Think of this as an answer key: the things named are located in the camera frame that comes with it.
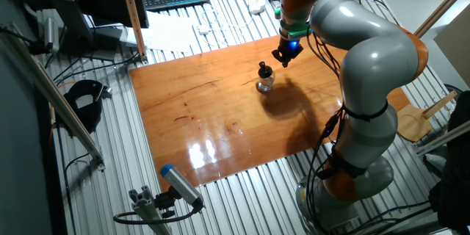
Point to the grey monitor stand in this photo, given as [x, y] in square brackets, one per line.
[69, 18]

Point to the white lumpy plastic object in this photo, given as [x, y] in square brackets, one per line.
[257, 5]

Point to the large wooden board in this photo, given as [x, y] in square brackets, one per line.
[205, 117]

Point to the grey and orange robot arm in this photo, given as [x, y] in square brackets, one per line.
[374, 62]

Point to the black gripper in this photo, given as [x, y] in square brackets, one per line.
[290, 48]

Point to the silver metal cylinder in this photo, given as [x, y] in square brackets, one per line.
[50, 35]

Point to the black curved clamp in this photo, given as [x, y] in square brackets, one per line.
[92, 117]

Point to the beige cardboard panel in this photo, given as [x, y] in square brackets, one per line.
[457, 47]

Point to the wooden paddle board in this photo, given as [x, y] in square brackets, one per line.
[413, 125]

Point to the grey camera with blue cap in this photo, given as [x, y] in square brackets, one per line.
[180, 185]

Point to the white paper sheets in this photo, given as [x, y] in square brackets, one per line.
[165, 31]

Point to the tan diagonal frame post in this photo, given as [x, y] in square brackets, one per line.
[440, 8]

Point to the aluminium profile camera mount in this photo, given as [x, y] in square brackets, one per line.
[147, 213]

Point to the green printed wrist mount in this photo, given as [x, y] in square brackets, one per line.
[295, 34]

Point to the long aluminium frame beam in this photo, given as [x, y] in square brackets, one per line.
[62, 106]

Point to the small clear glass jar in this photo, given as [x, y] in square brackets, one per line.
[265, 85]

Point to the aluminium profile bar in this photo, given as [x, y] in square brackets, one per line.
[444, 137]

